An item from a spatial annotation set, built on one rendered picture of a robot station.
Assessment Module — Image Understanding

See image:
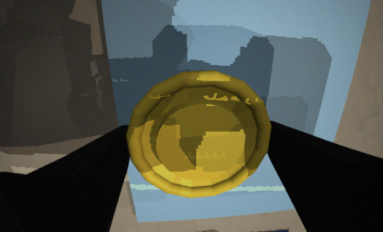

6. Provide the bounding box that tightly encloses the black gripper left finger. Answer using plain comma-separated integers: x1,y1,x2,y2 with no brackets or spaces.
0,125,130,232

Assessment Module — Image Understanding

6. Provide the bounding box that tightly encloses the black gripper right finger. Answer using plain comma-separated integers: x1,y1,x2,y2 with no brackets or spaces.
267,121,383,232

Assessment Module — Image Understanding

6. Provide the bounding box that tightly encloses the yellow round plate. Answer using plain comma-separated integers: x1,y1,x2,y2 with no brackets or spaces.
126,71,271,198

